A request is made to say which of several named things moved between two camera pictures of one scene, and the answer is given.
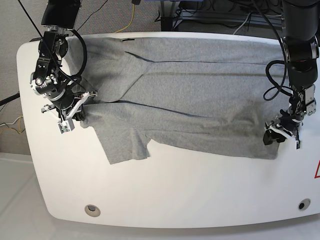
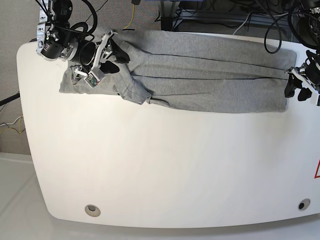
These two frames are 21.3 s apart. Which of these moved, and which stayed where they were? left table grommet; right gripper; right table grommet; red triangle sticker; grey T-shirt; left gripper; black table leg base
Moved: grey T-shirt; right gripper; left gripper
Stayed: left table grommet; black table leg base; right table grommet; red triangle sticker
